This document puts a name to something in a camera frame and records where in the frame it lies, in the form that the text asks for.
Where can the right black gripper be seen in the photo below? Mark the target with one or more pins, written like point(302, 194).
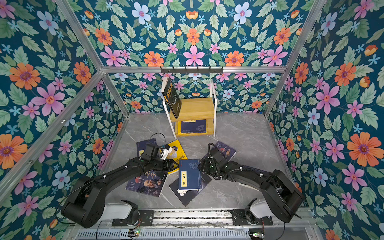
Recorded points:
point(204, 166)

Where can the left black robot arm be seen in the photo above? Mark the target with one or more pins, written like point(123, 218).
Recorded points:
point(86, 203)

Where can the navy book far left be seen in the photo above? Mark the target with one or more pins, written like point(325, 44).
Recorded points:
point(141, 146)

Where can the white wooden two-tier shelf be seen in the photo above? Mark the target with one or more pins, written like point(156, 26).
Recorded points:
point(195, 109)

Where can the black book white characters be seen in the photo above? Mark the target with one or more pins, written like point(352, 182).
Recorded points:
point(186, 196)

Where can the dark portrait book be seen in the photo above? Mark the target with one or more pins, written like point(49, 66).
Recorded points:
point(150, 183)
point(220, 152)

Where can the navy book yellow label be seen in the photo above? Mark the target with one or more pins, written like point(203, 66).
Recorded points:
point(189, 175)
point(193, 127)

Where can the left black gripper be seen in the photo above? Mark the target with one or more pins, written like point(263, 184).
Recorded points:
point(169, 164)

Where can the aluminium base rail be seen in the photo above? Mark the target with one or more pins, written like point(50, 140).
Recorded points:
point(215, 218)

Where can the dark portrait book right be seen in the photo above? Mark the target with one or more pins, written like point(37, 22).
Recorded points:
point(220, 152)

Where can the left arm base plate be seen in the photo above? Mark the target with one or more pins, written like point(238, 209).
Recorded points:
point(136, 218)

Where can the yellow cartoon cover book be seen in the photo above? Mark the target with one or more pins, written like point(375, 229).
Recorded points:
point(175, 155)

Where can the black hook rail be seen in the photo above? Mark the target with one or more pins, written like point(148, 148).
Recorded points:
point(191, 70)

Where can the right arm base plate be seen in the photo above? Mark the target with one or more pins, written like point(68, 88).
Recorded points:
point(246, 218)

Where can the black book leaning on shelf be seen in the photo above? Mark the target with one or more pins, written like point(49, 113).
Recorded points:
point(171, 97)

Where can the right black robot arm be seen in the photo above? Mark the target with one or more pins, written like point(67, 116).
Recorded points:
point(281, 198)

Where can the dark portrait book front left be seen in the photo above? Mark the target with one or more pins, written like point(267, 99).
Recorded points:
point(150, 183)

